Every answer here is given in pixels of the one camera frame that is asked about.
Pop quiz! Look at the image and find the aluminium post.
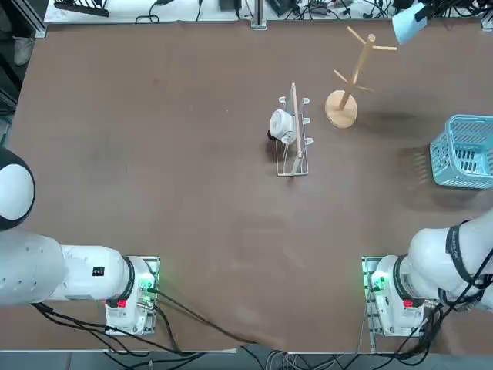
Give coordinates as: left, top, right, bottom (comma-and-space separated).
251, 0, 267, 30

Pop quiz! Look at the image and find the blue plastic basket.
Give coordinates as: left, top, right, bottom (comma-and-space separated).
429, 114, 493, 190

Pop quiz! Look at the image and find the white cup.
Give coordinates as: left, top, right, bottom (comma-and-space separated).
267, 109, 296, 144

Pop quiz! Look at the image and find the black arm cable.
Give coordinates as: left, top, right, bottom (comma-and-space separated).
437, 220, 493, 313
147, 287, 288, 354

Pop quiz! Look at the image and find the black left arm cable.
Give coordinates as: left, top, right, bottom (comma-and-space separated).
147, 287, 288, 354

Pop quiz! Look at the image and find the person's shoe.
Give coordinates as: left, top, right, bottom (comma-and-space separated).
13, 36, 35, 66

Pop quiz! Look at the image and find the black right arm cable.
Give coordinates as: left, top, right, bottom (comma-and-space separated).
437, 220, 493, 313

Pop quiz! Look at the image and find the black power strip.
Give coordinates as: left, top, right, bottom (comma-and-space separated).
53, 0, 110, 18

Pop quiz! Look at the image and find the white wire rack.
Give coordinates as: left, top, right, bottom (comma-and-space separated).
276, 82, 315, 178

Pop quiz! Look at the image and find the wooden cup rack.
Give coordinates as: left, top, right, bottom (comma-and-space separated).
324, 25, 398, 130

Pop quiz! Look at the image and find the blue IKEA cup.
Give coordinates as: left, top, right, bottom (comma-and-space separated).
391, 2, 428, 45

